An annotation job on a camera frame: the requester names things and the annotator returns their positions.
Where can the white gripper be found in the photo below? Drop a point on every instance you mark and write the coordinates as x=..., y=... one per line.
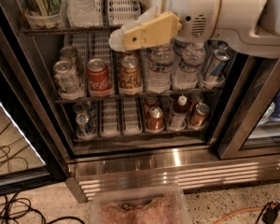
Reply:
x=196, y=11

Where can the clear water bottle top shelf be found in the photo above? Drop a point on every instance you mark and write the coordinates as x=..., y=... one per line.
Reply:
x=82, y=13

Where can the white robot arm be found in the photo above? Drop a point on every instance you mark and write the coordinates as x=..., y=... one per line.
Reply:
x=267, y=42

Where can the white empty shelf glide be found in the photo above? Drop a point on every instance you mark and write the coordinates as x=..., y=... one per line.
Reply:
x=122, y=11

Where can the water bottle rear right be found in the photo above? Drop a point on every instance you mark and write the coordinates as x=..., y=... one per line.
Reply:
x=179, y=46

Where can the water bottle front left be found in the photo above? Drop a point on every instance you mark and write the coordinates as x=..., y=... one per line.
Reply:
x=161, y=60

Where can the water bottle front right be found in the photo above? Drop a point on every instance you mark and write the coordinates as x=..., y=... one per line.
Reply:
x=192, y=58

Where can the small white-capped bottle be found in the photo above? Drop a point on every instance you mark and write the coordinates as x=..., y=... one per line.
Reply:
x=178, y=113

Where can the stainless steel display fridge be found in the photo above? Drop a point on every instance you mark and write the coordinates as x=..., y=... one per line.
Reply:
x=122, y=153

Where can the right glass fridge door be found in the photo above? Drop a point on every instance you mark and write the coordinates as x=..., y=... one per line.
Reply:
x=245, y=137

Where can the open glass fridge door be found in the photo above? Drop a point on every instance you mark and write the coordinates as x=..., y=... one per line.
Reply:
x=27, y=158

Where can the slim silver can rear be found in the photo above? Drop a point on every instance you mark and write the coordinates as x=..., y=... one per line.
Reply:
x=217, y=44

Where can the slim silver can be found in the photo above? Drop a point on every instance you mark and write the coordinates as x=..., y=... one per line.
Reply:
x=217, y=44
x=216, y=65

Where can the orange can front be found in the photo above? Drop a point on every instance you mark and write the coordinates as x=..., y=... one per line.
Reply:
x=129, y=73

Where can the slim silver can front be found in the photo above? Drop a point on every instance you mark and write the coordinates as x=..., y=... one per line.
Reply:
x=216, y=65

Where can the red can rear bottom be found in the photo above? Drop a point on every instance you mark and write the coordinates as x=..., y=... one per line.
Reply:
x=150, y=102

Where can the red coca-cola can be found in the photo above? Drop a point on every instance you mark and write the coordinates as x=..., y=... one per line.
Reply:
x=99, y=75

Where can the bronze can rear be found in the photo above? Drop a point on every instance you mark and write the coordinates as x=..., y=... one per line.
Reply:
x=194, y=99

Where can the bronze can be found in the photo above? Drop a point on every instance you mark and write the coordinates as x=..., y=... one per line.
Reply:
x=199, y=115
x=194, y=99

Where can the silver can rear left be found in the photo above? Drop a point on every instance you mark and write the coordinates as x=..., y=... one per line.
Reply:
x=69, y=53

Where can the red can front bottom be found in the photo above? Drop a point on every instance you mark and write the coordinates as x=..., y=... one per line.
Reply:
x=155, y=118

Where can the bronze can front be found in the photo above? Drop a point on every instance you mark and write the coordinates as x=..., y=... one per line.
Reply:
x=199, y=115

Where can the silver can front left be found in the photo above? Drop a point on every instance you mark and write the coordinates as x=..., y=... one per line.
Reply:
x=66, y=76

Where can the blue silver can rear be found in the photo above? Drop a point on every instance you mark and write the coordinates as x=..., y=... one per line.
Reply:
x=88, y=107

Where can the blue silver can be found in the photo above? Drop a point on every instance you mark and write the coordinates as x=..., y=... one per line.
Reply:
x=88, y=107
x=84, y=124

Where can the blue silver can front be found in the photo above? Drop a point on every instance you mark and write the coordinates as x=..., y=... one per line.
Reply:
x=84, y=124

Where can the white can behind glass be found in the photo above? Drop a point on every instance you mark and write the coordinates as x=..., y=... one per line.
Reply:
x=267, y=114

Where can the clear plastic bin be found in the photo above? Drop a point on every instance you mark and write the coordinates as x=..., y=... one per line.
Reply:
x=165, y=204

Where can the black plug adapter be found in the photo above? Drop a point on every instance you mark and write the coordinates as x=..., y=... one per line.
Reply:
x=271, y=213

